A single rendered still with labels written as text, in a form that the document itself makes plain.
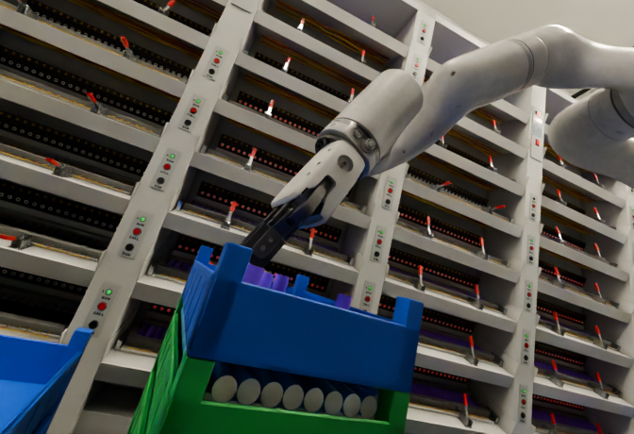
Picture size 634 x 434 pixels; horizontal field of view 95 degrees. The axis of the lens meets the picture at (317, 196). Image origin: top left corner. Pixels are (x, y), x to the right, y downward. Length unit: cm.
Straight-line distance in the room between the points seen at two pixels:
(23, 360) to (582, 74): 93
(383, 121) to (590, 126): 42
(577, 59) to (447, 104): 24
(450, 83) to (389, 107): 13
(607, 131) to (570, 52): 15
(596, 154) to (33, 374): 96
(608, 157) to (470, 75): 34
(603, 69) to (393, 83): 35
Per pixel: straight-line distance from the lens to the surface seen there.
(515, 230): 149
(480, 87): 51
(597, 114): 70
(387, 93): 42
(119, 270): 91
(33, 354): 60
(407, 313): 31
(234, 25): 117
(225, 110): 100
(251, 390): 27
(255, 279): 27
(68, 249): 100
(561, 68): 66
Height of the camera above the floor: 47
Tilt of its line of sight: 17 degrees up
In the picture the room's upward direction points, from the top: 16 degrees clockwise
